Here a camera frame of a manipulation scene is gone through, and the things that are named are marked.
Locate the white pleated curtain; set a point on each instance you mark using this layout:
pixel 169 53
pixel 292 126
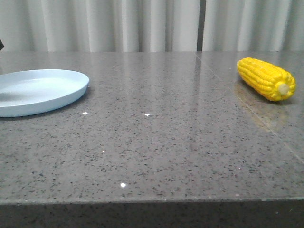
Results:
pixel 152 25

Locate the black object at left edge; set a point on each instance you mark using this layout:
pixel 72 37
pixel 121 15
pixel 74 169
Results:
pixel 1 45

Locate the light blue round plate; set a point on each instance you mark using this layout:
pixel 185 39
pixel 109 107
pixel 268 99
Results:
pixel 32 92

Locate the yellow toy corn cob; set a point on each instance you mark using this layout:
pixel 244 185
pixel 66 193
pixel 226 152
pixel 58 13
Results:
pixel 270 81

